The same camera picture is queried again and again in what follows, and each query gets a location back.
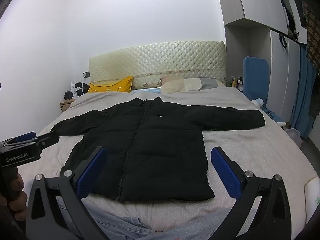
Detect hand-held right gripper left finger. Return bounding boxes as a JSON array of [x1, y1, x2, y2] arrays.
[[24, 146, 108, 240]]

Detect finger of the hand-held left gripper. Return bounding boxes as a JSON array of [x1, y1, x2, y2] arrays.
[[15, 131, 38, 143], [36, 131, 60, 153]]

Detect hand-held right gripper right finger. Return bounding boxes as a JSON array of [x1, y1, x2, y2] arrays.
[[210, 146, 299, 240]]

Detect black puffer jacket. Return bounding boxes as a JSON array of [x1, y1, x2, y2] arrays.
[[50, 97, 266, 203]]

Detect blue clothes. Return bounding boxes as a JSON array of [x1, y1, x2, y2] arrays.
[[261, 106, 283, 123]]

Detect person's left hand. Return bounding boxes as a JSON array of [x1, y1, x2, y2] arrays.
[[10, 172, 28, 221]]

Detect wooden nightstand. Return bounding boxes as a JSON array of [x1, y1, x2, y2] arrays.
[[59, 99, 77, 112]]

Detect bed with grey sheet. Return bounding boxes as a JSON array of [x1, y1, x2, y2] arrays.
[[24, 86, 285, 180]]

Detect translucent plastic box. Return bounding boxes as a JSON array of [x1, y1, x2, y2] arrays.
[[285, 128, 304, 146]]

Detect yellow pillow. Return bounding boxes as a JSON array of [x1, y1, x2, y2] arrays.
[[86, 75, 134, 94]]

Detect white pillow green print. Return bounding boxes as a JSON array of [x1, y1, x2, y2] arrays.
[[303, 176, 320, 222]]

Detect group of small bottles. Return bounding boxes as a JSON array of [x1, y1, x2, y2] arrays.
[[226, 75, 244, 91]]

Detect grey white patchwork pillow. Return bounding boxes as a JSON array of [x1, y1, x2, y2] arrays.
[[183, 77, 225, 92]]

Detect light blue bedsheet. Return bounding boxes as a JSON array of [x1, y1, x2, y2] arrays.
[[130, 87, 163, 94]]

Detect beige pillow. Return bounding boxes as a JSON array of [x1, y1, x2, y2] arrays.
[[161, 78, 187, 94]]

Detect blue curtain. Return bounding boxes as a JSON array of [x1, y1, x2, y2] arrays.
[[290, 45, 316, 139]]

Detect quilted cream headboard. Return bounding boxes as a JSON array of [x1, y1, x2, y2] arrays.
[[88, 41, 227, 90]]

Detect brown patterned cloth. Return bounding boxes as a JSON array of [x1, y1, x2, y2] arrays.
[[301, 0, 320, 130]]

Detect white wardrobe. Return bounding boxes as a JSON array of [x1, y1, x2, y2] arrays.
[[214, 0, 309, 128]]

